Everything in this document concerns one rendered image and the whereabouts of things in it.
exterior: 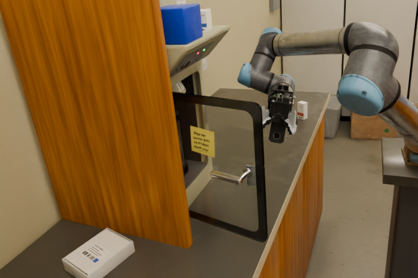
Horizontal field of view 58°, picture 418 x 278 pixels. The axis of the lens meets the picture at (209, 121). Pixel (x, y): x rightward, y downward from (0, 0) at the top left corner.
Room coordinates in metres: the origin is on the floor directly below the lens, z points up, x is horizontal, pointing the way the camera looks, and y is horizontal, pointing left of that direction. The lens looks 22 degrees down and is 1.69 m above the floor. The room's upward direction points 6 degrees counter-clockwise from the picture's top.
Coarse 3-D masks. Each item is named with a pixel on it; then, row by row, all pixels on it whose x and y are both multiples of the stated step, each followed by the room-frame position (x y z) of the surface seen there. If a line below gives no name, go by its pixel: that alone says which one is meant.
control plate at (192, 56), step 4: (208, 44) 1.11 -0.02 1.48; (204, 48) 1.10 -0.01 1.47; (196, 52) 1.05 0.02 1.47; (200, 52) 1.10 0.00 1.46; (204, 52) 1.15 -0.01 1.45; (188, 56) 1.00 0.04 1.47; (192, 56) 1.04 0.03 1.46; (196, 56) 1.09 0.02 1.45; (200, 56) 1.14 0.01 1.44; (184, 60) 1.00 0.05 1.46; (188, 60) 1.05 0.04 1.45; (180, 64) 0.99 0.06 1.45; (184, 64) 1.03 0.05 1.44; (188, 64) 1.09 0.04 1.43; (176, 68) 0.99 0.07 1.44; (184, 68) 1.08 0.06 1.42; (176, 72) 1.03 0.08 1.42
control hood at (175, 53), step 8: (208, 32) 1.11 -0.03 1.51; (216, 32) 1.11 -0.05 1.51; (224, 32) 1.18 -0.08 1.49; (200, 40) 1.01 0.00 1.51; (208, 40) 1.07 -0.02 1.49; (216, 40) 1.18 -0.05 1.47; (168, 48) 0.95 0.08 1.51; (176, 48) 0.94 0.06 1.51; (184, 48) 0.93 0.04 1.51; (192, 48) 0.97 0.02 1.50; (200, 48) 1.06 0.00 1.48; (208, 48) 1.16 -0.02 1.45; (168, 56) 0.96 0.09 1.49; (176, 56) 0.95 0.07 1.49; (184, 56) 0.96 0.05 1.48; (168, 64) 0.96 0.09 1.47; (176, 64) 0.96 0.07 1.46; (192, 64) 1.14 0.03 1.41
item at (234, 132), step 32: (192, 96) 0.91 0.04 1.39; (224, 128) 0.86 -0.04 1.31; (256, 128) 0.81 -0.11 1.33; (192, 160) 0.93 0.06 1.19; (224, 160) 0.86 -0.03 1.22; (256, 160) 0.81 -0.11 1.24; (192, 192) 0.94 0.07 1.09; (224, 192) 0.87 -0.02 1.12; (256, 192) 0.81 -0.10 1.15; (224, 224) 0.88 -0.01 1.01; (256, 224) 0.81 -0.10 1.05
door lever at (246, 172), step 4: (212, 172) 0.83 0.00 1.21; (216, 172) 0.83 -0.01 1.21; (220, 172) 0.82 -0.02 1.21; (244, 172) 0.82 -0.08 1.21; (248, 172) 0.82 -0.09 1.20; (212, 176) 0.83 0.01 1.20; (216, 176) 0.82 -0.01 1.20; (220, 176) 0.81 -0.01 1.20; (224, 176) 0.81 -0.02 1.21; (228, 176) 0.80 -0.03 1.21; (232, 176) 0.80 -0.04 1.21; (236, 176) 0.80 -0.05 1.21; (240, 176) 0.80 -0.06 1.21; (244, 176) 0.80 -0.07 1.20; (248, 176) 0.82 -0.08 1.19; (228, 180) 0.80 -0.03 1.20; (232, 180) 0.79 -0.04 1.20; (236, 180) 0.78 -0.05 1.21; (240, 180) 0.78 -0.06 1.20; (236, 184) 0.78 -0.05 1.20; (240, 184) 0.78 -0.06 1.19
